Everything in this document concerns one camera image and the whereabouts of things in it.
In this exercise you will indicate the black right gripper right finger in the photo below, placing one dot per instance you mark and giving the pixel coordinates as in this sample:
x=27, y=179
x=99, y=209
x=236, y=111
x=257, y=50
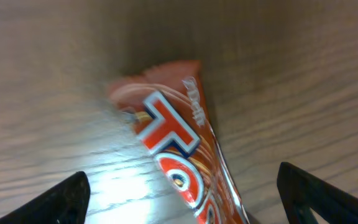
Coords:
x=302, y=194

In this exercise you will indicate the red brown candy bar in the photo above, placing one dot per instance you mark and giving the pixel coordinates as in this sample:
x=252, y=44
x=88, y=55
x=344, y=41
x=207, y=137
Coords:
x=166, y=107

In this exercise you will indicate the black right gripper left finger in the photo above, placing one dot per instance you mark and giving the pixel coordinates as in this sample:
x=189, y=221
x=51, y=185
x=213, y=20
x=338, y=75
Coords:
x=65, y=203

